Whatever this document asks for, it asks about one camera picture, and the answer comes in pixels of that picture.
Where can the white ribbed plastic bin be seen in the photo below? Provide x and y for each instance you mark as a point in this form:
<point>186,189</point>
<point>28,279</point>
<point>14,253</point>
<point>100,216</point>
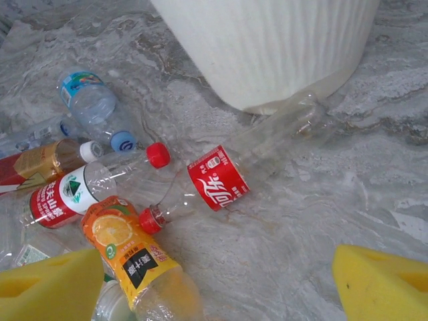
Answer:
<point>267,50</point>

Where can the red white label bottle red cap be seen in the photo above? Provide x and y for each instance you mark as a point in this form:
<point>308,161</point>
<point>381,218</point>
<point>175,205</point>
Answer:
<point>63,200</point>

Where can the green white label bottle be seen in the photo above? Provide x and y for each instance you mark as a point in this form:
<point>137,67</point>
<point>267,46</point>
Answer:
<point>31,254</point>

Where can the blue label bottle blue cap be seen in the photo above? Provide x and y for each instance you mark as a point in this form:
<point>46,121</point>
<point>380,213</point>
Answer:
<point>87,100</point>

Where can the red cola label bottle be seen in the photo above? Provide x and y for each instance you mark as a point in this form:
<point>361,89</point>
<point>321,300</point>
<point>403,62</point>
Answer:
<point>217,180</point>

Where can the red gold label tea bottle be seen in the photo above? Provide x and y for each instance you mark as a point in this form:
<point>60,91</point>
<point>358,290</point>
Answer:
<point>40,164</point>

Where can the orange juice label bottle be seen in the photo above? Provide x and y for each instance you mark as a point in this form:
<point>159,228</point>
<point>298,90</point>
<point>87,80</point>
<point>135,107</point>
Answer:
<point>113,230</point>

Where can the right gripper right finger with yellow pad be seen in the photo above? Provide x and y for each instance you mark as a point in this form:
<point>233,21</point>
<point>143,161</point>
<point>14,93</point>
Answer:
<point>384,291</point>

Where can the small clear bottle white cap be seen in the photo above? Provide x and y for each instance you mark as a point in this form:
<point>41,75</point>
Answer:
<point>108,301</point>

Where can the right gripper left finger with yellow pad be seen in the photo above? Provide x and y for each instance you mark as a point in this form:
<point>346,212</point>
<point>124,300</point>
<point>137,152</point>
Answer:
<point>47,291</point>

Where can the clear bottle blue label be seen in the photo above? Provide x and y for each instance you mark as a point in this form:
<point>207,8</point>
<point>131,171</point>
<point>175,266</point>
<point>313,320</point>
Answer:
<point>40,133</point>

